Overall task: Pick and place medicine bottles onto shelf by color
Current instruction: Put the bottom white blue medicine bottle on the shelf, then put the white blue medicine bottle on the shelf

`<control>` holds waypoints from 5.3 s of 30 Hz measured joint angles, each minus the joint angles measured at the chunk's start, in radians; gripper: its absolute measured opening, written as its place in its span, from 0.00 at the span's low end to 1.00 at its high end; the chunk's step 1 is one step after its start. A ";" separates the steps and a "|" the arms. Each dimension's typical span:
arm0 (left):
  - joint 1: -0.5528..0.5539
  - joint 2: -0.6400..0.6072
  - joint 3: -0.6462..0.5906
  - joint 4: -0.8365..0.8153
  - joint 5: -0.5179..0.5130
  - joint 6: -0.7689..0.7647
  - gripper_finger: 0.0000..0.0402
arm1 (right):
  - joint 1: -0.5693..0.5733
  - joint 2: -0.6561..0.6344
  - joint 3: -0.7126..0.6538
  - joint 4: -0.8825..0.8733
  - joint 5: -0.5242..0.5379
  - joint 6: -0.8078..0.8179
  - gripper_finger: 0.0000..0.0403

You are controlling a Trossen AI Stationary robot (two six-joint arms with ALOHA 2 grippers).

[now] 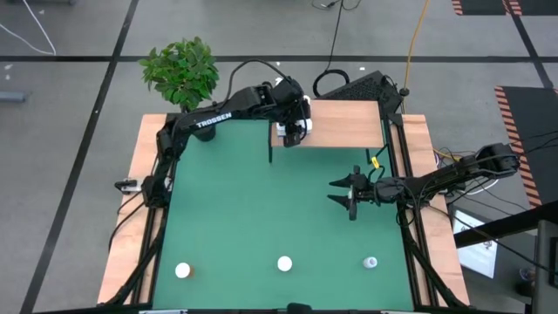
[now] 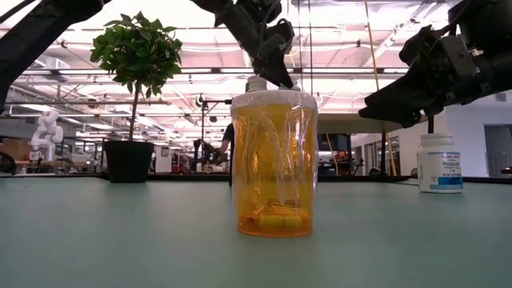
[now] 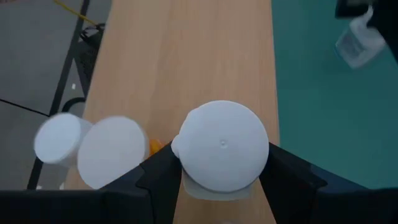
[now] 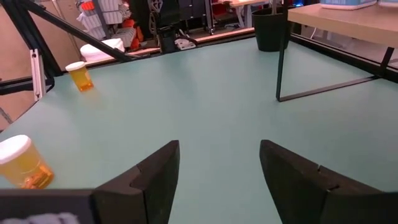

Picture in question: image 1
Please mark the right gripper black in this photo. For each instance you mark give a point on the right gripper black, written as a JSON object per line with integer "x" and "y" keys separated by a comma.
{"x": 364, "y": 192}

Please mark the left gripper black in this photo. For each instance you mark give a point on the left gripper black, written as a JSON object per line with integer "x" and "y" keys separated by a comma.
{"x": 294, "y": 118}

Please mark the small white pill bottle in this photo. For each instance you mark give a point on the small white pill bottle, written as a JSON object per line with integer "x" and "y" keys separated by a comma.
{"x": 307, "y": 101}

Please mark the small pale translucent bottle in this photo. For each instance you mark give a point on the small pale translucent bottle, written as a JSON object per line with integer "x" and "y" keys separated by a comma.
{"x": 370, "y": 262}

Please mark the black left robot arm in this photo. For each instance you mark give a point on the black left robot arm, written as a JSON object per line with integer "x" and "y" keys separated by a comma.
{"x": 213, "y": 120}

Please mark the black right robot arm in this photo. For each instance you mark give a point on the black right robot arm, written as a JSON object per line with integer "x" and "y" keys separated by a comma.
{"x": 436, "y": 181}

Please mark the wooden shelf black legs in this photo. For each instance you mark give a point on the wooden shelf black legs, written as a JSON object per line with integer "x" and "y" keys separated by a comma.
{"x": 344, "y": 126}

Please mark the black perforated computer case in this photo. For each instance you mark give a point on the black perforated computer case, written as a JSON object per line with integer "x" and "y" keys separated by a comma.
{"x": 366, "y": 87}

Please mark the green table mat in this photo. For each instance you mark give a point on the green table mat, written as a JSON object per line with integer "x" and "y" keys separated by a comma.
{"x": 283, "y": 240}

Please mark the green potted plant black pot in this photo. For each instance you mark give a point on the green potted plant black pot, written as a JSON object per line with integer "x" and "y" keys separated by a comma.
{"x": 183, "y": 74}

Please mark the white paper sheet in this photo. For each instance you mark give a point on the white paper sheet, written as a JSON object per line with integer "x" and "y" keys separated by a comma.
{"x": 479, "y": 257}

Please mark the black metal beam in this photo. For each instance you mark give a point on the black metal beam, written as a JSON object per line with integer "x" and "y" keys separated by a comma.
{"x": 501, "y": 227}

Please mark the black floor mat striped edge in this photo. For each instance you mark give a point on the black floor mat striped edge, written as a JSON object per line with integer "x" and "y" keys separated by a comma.
{"x": 479, "y": 6}
{"x": 536, "y": 6}
{"x": 536, "y": 131}

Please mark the grey metal cabinet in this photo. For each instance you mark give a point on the grey metal cabinet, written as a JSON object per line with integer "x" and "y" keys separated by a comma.
{"x": 545, "y": 270}

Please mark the grey flat floor object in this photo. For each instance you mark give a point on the grey flat floor object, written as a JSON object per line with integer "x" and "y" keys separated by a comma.
{"x": 11, "y": 96}

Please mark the black table-level camera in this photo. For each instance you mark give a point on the black table-level camera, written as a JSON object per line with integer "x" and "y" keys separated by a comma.
{"x": 300, "y": 308}

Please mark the black aluminium table frame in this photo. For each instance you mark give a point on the black aluminium table frame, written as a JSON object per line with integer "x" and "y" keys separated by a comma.
{"x": 144, "y": 261}

